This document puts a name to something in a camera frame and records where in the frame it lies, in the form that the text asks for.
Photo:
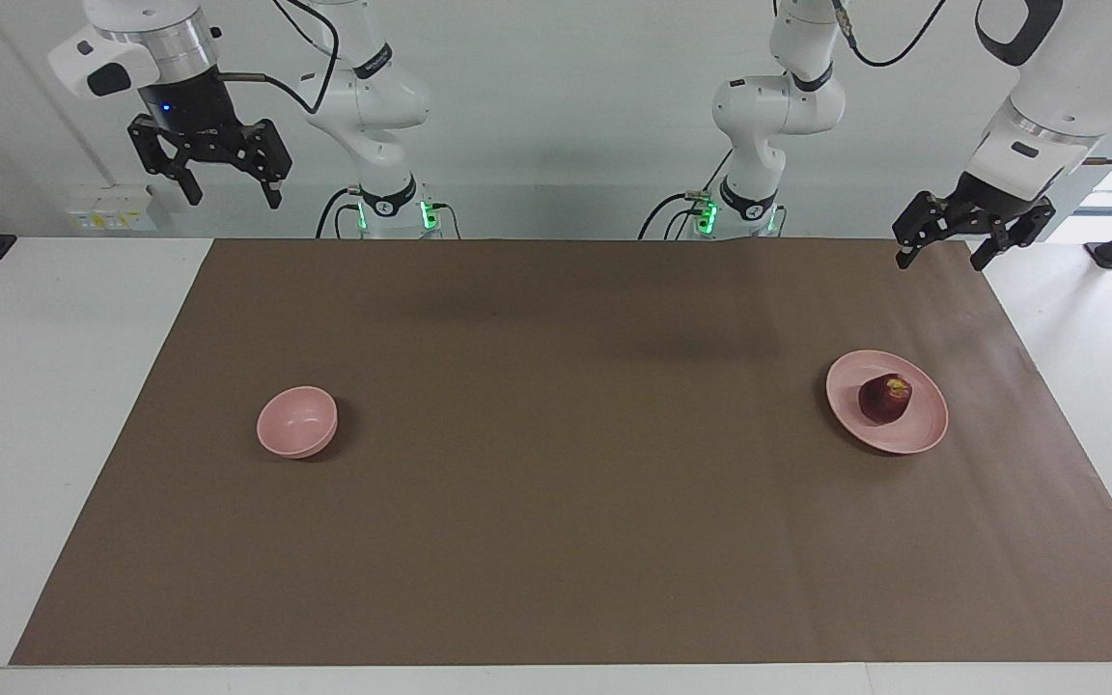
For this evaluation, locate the brown paper table mat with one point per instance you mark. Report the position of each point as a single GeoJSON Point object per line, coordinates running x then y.
{"type": "Point", "coordinates": [556, 502]}

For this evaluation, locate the white wall socket box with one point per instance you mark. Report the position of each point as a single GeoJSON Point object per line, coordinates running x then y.
{"type": "Point", "coordinates": [112, 208]}

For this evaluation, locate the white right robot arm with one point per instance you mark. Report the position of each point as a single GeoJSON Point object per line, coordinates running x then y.
{"type": "Point", "coordinates": [373, 106]}

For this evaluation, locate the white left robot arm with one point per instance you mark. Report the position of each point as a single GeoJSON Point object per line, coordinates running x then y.
{"type": "Point", "coordinates": [768, 106]}

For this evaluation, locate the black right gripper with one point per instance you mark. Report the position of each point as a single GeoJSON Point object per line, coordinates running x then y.
{"type": "Point", "coordinates": [184, 106]}

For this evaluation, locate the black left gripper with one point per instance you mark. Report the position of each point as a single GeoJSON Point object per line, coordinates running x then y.
{"type": "Point", "coordinates": [990, 203]}

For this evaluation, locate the red apple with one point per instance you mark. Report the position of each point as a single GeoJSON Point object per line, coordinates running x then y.
{"type": "Point", "coordinates": [884, 401]}

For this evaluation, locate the pink plate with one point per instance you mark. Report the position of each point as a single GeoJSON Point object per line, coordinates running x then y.
{"type": "Point", "coordinates": [923, 430]}

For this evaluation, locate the pink bowl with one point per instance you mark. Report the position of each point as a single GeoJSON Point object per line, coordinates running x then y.
{"type": "Point", "coordinates": [295, 420]}

